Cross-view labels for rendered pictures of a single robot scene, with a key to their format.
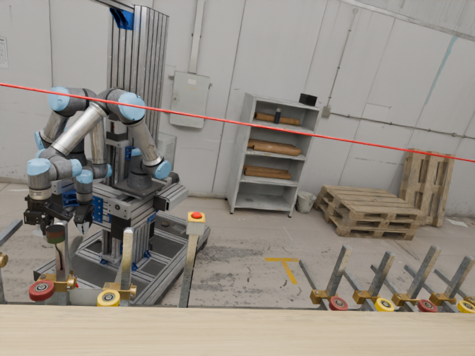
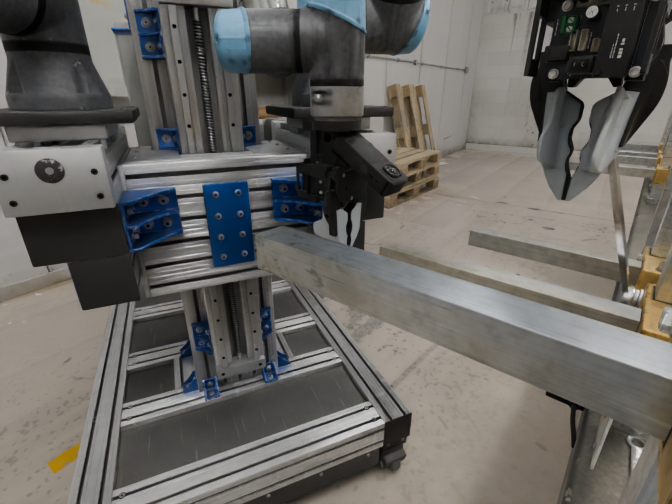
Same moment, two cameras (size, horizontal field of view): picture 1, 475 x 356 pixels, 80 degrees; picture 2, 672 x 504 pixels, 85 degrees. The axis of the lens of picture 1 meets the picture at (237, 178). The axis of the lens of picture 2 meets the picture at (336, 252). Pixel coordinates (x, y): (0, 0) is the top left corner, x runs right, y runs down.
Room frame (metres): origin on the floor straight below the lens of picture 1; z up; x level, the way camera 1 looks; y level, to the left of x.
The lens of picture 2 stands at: (0.87, 1.11, 1.06)
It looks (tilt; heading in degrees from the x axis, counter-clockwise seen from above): 23 degrees down; 323
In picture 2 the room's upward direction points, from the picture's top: straight up
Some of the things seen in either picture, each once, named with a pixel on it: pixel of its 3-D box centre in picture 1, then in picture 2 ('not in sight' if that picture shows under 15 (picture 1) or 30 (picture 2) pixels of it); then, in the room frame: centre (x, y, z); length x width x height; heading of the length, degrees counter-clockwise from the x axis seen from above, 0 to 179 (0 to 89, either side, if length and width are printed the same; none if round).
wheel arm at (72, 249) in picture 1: (63, 265); (544, 301); (1.01, 0.69, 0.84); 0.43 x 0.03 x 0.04; 13
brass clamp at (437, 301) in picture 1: (443, 299); not in sight; (1.37, -1.29, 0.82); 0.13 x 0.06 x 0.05; 103
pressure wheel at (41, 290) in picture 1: (42, 297); not in sight; (0.82, 0.65, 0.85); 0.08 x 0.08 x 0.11
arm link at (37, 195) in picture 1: (39, 192); not in sight; (0.99, 0.76, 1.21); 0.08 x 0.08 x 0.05
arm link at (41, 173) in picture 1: (40, 173); not in sight; (1.00, 0.76, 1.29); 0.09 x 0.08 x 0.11; 151
